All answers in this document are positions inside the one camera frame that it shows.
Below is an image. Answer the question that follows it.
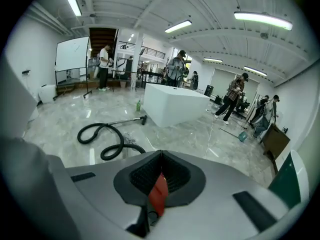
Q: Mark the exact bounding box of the black floor speaker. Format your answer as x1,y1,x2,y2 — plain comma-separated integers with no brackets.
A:
203,84,214,98

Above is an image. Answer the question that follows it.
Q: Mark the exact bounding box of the white block counter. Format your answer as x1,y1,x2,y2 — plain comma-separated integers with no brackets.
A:
142,82,211,129

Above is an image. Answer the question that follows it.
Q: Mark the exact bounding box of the brown staircase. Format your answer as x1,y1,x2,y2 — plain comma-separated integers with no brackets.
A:
88,27,119,53

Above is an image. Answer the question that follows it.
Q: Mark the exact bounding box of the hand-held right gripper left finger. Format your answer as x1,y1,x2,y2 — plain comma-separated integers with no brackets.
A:
65,149,164,239

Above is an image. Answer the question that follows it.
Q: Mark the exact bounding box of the red and green vacuum cleaner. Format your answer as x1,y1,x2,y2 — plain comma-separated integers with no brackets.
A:
147,172,170,217

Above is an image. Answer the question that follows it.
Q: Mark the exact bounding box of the white power cable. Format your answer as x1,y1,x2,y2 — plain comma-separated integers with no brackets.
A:
204,108,216,158

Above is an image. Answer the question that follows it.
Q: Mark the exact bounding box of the grey window blind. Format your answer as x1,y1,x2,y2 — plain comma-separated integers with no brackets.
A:
209,68,260,105

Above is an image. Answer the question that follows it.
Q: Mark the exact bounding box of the black vacuum hose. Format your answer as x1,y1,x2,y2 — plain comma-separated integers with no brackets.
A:
76,122,147,161

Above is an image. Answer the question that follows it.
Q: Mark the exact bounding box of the silver vacuum wand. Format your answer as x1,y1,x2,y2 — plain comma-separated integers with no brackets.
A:
106,114,148,128

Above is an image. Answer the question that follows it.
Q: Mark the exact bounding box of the brown wooden cabinet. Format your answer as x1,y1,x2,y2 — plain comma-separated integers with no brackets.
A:
260,122,291,161

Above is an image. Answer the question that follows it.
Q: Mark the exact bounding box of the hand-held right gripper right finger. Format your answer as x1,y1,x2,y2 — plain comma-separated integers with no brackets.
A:
149,149,300,240

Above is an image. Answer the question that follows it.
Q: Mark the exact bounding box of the whiteboard on black stand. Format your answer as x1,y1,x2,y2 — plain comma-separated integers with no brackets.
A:
52,35,93,101

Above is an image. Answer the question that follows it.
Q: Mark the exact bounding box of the green bathtub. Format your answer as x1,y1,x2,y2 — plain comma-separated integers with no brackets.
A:
267,149,311,210

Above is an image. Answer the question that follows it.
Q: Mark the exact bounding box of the black metal table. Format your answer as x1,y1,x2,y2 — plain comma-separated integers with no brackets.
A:
140,69,166,89

